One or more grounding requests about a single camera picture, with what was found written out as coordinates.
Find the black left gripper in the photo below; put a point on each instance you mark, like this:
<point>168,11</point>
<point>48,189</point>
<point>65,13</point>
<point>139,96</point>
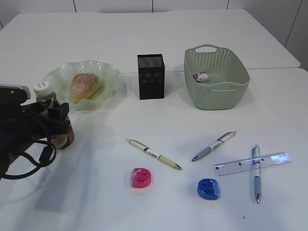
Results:
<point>29,127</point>

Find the brown Nescafe coffee bottle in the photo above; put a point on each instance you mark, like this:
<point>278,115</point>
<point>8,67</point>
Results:
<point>46,97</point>

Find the sugared bread roll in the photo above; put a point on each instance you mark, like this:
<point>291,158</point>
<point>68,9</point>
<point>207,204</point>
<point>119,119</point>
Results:
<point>83,86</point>

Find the pink pencil sharpener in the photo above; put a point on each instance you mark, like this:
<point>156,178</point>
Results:
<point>140,177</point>

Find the grey paper ball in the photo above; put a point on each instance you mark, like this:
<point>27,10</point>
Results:
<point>204,80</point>

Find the blue pencil sharpener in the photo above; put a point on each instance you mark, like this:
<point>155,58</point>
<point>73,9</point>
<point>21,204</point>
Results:
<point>208,189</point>

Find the pink paper ball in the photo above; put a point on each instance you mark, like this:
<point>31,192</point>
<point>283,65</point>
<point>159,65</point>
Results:
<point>199,75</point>

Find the green wavy glass plate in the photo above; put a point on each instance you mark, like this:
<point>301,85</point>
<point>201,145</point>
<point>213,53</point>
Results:
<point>61,78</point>

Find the black square pen holder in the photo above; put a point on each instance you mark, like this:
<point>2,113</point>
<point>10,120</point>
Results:
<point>151,71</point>

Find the cream white ballpoint pen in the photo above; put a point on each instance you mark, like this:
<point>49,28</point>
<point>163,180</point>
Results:
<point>151,153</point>

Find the grey white ballpoint pen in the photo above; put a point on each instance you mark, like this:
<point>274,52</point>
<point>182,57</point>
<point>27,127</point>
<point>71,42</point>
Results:
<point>214,145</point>

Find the green plastic woven basket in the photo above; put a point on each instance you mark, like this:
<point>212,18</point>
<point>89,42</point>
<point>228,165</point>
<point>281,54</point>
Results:
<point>228,78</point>

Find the blue white ballpoint pen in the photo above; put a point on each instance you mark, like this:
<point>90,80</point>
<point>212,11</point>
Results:
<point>257,176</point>

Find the clear plastic ruler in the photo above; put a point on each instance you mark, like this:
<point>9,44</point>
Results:
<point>251,163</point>

